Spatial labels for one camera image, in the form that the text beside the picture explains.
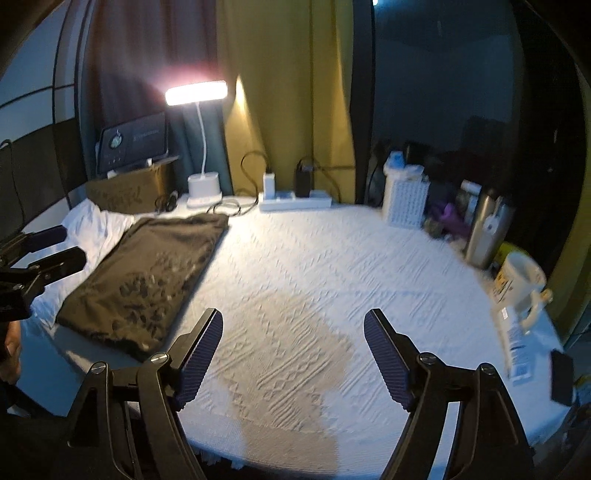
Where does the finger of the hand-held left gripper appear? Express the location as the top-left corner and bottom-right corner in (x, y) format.
(28, 246), (88, 296)
(9, 225), (68, 254)

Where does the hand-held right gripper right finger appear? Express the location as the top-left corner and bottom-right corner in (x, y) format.
(364, 308), (536, 480)

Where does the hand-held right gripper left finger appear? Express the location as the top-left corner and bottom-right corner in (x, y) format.
(65, 307), (225, 480)

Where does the dark brown t-shirt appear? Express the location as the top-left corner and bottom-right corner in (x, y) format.
(55, 213), (230, 363)

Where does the person's left hand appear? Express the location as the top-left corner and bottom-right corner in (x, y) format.
(0, 320), (23, 386)

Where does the white pillow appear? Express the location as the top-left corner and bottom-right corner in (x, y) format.
(28, 200), (139, 324)

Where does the cardboard box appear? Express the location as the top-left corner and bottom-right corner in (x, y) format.
(85, 162), (176, 215)

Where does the white tablet stand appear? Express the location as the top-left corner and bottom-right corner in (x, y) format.
(105, 154), (180, 180)

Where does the white lotion tube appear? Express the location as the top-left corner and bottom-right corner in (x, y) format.
(496, 305), (534, 381)

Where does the black tablet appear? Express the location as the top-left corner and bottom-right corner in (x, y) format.
(96, 111), (169, 175)

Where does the stainless steel tumbler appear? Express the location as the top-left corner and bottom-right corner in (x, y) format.
(464, 191), (515, 271)

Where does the white printed mug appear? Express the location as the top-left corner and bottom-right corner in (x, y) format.
(493, 251), (554, 335)

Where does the purple pouch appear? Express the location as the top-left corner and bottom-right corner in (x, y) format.
(427, 203), (462, 232)

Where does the white plastic basket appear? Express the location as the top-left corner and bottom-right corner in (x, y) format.
(382, 173), (431, 229)

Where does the yellow green container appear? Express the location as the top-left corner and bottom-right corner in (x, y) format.
(494, 241), (525, 273)

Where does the white desk lamp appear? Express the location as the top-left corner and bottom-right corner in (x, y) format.
(165, 80), (229, 208)

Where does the black phone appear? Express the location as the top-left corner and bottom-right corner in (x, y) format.
(550, 350), (575, 407)

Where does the white power strip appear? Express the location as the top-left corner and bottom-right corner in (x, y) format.
(259, 190), (333, 212)

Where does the black charger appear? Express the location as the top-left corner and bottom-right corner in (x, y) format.
(295, 159), (315, 198)

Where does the blue white packet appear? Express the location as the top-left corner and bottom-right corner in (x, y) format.
(385, 151), (423, 178)

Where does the dark curtain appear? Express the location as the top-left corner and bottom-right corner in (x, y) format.
(81, 0), (220, 199)

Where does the wide yellow curtain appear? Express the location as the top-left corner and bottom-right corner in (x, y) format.
(215, 0), (370, 206)

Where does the black bundled cable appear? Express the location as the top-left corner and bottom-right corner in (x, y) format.
(154, 190), (180, 214)

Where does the black charging cable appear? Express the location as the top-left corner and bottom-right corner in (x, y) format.
(205, 151), (273, 217)
(300, 156), (356, 174)

